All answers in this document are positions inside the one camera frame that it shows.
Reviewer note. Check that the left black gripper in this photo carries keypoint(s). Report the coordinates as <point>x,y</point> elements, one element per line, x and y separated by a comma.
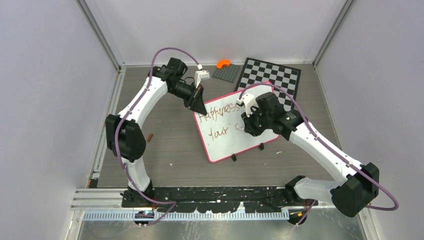
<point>196,102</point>

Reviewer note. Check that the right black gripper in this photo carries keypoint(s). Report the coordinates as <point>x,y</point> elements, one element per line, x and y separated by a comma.
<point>249,126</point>

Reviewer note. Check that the pink framed whiteboard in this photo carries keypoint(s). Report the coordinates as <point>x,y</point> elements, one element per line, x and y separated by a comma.
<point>218,129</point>

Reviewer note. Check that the red marker cap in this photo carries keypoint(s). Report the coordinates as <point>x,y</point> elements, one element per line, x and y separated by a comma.
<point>149,137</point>

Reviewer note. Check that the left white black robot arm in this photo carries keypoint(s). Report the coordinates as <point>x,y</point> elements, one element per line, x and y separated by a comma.
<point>124,135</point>

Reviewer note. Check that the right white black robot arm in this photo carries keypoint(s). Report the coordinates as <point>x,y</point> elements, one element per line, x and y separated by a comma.
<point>353,184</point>

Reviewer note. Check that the grey lego baseplate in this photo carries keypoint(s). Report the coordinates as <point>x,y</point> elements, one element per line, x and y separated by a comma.
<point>227,73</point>

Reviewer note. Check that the orange curved plastic piece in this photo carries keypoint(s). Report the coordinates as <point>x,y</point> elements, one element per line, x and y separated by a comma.
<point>223,63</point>

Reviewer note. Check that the black white checkerboard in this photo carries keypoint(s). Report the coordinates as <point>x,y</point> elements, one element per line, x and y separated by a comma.
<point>259,71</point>

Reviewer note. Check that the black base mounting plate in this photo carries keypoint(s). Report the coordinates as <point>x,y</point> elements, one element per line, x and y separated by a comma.
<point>254,199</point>

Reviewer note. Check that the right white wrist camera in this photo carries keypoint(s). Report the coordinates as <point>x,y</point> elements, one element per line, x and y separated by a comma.
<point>247,102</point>

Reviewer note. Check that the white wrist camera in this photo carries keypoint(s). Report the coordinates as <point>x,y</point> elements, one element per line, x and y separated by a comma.
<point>200,75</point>
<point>247,102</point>

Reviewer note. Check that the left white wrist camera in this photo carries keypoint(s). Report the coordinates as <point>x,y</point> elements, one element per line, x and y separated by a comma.
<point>200,75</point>

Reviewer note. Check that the white slotted cable duct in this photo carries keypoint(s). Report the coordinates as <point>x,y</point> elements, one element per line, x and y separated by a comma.
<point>149,215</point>

